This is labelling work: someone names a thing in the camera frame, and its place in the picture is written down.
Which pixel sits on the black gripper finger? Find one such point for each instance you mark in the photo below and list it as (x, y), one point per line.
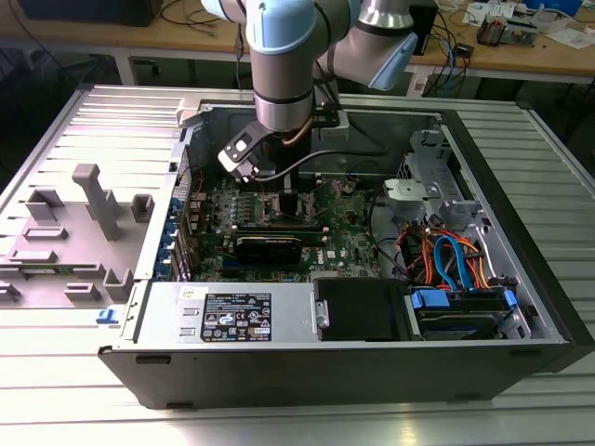
(289, 183)

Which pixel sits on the square silver CPU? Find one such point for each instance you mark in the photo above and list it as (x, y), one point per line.
(303, 209)

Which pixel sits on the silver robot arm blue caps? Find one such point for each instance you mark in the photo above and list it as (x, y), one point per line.
(281, 79)

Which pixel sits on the CPU socket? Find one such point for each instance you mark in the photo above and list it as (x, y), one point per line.
(268, 214)

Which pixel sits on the blue expansion slot latch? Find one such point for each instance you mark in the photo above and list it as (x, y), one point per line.
(162, 269)
(175, 206)
(166, 248)
(170, 228)

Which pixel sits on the finned CPU cooler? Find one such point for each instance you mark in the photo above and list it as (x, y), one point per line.
(492, 30)

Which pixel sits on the black graphics card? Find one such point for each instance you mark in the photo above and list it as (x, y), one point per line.
(267, 251)

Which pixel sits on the green motherboard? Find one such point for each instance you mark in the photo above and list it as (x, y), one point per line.
(344, 232)

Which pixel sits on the silver drive cage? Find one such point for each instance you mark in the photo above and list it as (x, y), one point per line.
(427, 153)

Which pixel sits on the black plastic drive shroud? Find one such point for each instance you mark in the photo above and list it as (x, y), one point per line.
(358, 311)

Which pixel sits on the silver power supply with label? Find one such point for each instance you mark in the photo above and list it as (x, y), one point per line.
(158, 316)

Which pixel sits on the tall black box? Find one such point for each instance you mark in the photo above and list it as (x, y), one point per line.
(430, 28)

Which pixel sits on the black PC case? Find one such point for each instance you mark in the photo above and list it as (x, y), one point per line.
(325, 381)

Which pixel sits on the hard disk in blue carrier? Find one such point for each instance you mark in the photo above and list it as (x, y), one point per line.
(446, 320)

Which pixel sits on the wooden desk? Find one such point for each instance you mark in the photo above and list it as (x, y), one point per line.
(93, 35)
(511, 58)

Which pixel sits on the small black adapter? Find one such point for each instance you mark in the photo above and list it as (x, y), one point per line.
(465, 50)

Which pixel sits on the wide black device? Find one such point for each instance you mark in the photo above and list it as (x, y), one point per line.
(93, 11)

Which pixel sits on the grey parts rack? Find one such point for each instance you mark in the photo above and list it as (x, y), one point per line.
(70, 260)

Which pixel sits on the white printed card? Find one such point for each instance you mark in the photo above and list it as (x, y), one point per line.
(483, 13)

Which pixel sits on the silver metal component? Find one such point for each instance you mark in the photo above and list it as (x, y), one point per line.
(520, 32)

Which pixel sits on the white paper sheet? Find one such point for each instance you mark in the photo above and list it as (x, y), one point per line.
(569, 38)

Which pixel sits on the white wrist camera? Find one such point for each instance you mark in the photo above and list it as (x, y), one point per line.
(228, 160)

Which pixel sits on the silver disk bay bracket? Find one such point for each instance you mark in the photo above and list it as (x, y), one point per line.
(409, 195)

